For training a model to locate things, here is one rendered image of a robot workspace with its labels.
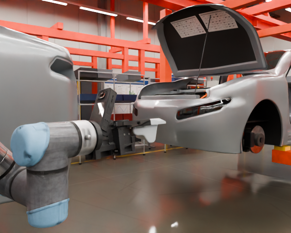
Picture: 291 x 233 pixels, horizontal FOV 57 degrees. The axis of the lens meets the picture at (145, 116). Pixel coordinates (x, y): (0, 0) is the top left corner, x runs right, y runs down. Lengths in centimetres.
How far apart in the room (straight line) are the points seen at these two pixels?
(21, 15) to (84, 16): 251
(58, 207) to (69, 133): 14
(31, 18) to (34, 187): 1092
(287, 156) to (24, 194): 338
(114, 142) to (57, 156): 16
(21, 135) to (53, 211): 15
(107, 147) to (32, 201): 19
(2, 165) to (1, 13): 1063
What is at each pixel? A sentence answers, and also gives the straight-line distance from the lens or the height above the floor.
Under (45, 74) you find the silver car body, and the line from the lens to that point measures 166.
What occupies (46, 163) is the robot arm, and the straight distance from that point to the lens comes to 52.
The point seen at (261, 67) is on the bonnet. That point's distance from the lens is 357.
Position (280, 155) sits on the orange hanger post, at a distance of 374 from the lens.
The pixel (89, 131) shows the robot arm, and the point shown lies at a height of 123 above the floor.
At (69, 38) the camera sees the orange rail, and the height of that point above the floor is 302.
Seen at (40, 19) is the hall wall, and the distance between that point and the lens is 1147.
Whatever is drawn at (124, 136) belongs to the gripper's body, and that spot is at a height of 121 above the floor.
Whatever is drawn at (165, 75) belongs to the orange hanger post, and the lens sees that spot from 506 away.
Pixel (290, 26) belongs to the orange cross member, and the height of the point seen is 269.
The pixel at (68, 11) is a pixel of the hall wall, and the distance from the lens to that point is 1194.
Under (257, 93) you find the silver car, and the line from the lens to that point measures 311.
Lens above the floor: 130
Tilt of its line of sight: 3 degrees down
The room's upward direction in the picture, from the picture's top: straight up
